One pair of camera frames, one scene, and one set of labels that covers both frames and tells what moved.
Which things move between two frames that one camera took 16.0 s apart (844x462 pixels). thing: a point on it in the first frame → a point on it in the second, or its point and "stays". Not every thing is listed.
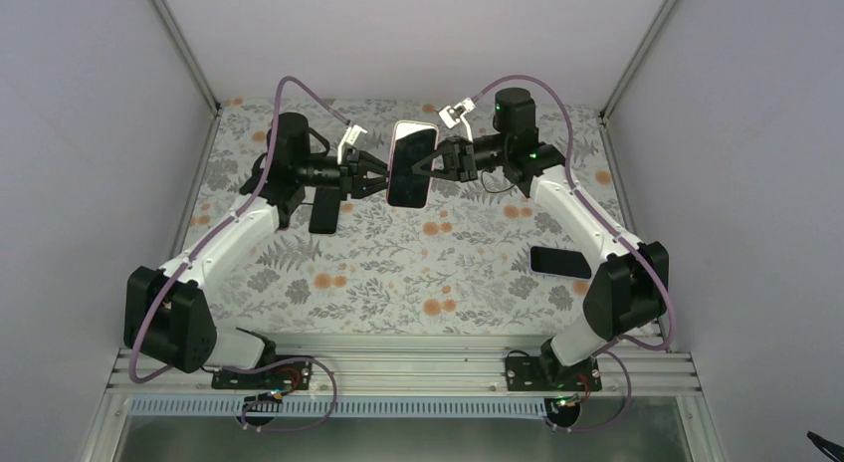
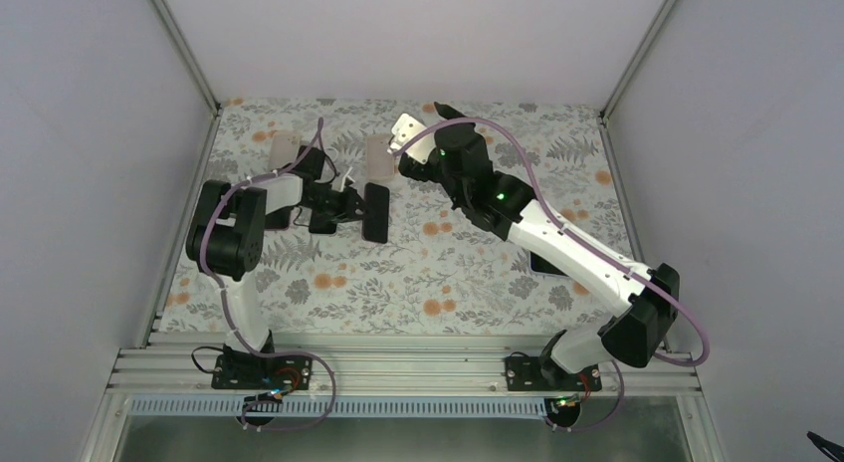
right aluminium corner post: (642, 49) stays
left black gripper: (353, 178) → (346, 211)
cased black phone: (411, 142) → (376, 221)
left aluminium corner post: (184, 47) stays
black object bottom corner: (835, 450) stays
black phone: (285, 217) stays
